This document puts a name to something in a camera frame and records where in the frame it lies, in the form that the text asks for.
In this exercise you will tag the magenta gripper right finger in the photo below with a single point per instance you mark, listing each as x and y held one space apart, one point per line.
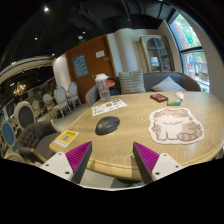
146 160

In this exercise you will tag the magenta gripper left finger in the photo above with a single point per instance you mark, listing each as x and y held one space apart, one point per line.
78 159

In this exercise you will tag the cat-shaped mouse pad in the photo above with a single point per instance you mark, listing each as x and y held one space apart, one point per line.
175 126

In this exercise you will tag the dark grey computer mouse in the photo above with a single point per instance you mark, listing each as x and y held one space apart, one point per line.
107 125

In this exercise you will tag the white sticker sheet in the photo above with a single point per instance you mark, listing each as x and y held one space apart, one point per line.
107 107

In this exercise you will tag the grey tufted armchair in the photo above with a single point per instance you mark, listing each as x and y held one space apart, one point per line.
34 141

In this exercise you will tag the black and red card box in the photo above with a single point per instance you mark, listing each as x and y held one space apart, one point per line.
159 97

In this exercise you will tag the grey chair behind table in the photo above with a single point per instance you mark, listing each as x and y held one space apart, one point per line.
92 96

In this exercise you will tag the white dining chair far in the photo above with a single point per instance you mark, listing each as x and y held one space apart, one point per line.
73 93

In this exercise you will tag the white dining chair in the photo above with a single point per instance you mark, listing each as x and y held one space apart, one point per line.
61 99
73 93

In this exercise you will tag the grey-backed white chair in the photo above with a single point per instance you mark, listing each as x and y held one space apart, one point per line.
24 114

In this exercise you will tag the small pink white object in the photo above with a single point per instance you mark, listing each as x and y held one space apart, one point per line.
180 95

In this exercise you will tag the blue-backed white chair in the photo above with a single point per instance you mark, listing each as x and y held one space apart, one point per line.
9 139

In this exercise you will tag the light grey cushion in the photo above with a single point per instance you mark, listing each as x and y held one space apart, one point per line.
167 85

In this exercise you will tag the striped grey cushion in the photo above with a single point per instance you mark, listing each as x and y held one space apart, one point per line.
132 82

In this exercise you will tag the grey curved sofa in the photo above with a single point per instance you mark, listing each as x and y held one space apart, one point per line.
152 79

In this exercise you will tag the clear plastic water bottle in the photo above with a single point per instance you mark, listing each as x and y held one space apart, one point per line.
102 86

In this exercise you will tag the white glass-door cabinet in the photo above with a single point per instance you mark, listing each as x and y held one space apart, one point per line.
157 53

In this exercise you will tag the blue wall poster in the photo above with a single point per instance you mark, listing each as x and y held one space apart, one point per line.
80 66

